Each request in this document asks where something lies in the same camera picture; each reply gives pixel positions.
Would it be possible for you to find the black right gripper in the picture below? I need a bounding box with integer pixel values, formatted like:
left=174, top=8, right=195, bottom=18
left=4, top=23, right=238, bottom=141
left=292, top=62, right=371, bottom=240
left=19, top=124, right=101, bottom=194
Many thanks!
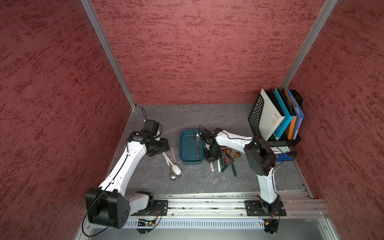
left=203, top=144, right=223, bottom=164

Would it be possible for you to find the patterned handle steel spoon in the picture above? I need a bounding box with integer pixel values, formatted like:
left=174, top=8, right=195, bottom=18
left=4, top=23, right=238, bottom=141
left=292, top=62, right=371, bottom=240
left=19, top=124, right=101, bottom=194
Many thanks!
left=195, top=133, right=200, bottom=162

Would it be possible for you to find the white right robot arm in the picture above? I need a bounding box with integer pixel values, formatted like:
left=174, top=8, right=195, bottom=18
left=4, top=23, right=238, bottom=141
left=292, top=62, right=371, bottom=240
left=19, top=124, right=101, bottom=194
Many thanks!
left=200, top=129, right=280, bottom=215

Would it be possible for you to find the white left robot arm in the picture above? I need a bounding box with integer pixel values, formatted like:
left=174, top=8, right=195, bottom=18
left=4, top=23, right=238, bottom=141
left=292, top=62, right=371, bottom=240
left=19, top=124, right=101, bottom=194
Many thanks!
left=85, top=131, right=170, bottom=229

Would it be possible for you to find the teal plastic storage box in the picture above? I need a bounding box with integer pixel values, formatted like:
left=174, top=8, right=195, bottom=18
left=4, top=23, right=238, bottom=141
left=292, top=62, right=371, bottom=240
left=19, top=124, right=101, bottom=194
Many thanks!
left=179, top=129, right=205, bottom=165

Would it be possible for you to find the white folder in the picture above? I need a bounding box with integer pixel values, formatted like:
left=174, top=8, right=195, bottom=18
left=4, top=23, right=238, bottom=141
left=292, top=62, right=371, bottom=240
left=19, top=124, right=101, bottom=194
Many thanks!
left=259, top=89, right=283, bottom=140

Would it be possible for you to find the blue stapler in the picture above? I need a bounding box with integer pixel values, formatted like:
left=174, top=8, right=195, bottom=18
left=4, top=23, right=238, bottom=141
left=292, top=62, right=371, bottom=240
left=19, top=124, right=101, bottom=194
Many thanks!
left=276, top=152, right=298, bottom=162

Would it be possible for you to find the orange folder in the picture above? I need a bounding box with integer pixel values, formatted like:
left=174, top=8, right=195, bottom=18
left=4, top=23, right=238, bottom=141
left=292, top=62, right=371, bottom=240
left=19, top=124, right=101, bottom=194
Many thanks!
left=285, top=89, right=297, bottom=140

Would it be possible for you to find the teal folder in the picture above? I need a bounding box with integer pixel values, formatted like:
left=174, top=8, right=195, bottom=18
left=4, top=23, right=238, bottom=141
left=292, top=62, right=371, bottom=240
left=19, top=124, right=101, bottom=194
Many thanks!
left=274, top=89, right=296, bottom=140

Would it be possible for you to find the black folder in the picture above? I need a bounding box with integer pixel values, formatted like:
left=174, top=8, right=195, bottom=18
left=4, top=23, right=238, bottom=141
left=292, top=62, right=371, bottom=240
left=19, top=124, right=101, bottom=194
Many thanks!
left=266, top=90, right=286, bottom=117

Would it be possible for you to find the blue folder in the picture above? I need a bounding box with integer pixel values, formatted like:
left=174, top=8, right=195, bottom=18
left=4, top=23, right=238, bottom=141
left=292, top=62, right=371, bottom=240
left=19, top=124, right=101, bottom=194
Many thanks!
left=285, top=88, right=304, bottom=140

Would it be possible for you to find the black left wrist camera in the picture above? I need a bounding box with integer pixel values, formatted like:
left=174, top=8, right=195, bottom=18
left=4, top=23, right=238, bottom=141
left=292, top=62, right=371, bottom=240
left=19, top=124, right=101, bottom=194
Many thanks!
left=142, top=120, right=163, bottom=138

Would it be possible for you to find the pink handled spoon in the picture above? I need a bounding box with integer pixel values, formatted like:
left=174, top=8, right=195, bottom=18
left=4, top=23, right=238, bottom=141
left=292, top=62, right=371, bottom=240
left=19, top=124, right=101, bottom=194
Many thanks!
left=171, top=147, right=182, bottom=178

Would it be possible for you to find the white handled steel spoon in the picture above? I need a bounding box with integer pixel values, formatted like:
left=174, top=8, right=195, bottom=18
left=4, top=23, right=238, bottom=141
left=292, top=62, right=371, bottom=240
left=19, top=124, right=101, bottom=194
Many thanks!
left=164, top=154, right=177, bottom=182

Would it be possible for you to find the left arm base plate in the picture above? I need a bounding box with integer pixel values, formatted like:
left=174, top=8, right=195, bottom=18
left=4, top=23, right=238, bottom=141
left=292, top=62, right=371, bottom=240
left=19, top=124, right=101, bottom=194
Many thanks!
left=133, top=200, right=169, bottom=217

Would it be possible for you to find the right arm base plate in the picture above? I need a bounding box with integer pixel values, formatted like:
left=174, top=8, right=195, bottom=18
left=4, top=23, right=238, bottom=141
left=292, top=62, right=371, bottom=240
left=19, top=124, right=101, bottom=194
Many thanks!
left=245, top=199, right=287, bottom=217

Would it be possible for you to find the aluminium rail frame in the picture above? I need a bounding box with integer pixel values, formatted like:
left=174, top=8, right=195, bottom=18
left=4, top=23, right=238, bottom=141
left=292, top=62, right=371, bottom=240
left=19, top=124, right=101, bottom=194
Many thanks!
left=76, top=190, right=339, bottom=240

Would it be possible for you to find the aluminium corner post left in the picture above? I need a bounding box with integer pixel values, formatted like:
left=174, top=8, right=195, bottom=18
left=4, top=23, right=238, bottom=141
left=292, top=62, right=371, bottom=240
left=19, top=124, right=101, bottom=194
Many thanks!
left=81, top=0, right=137, bottom=110

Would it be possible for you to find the aluminium corner post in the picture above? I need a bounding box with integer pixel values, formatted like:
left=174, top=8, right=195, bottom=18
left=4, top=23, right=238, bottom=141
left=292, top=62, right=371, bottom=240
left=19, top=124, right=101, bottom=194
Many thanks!
left=280, top=0, right=338, bottom=89
left=81, top=0, right=137, bottom=110

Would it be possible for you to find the aluminium corner post right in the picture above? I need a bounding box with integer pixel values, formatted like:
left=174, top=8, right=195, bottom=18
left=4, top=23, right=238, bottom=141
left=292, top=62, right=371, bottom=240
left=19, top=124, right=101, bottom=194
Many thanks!
left=280, top=0, right=338, bottom=89

